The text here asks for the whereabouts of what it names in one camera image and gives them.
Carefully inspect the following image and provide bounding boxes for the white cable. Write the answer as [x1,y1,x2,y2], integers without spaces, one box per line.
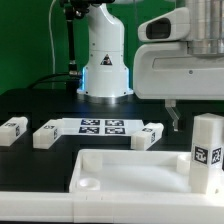
[48,0,58,75]

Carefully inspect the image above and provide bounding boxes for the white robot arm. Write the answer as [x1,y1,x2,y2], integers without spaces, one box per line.
[78,0,224,101]

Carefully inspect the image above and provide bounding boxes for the white desk top tray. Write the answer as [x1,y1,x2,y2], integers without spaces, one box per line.
[69,149,191,193]

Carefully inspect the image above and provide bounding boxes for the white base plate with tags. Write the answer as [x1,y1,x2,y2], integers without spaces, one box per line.
[62,118,144,136]

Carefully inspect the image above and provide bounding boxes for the white front fence rail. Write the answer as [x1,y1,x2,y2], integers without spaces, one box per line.
[0,192,224,224]

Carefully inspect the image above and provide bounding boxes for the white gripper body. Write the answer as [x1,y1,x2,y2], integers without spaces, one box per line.
[133,42,224,100]

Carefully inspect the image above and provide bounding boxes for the black cable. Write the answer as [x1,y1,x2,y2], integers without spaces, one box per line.
[26,72,83,90]

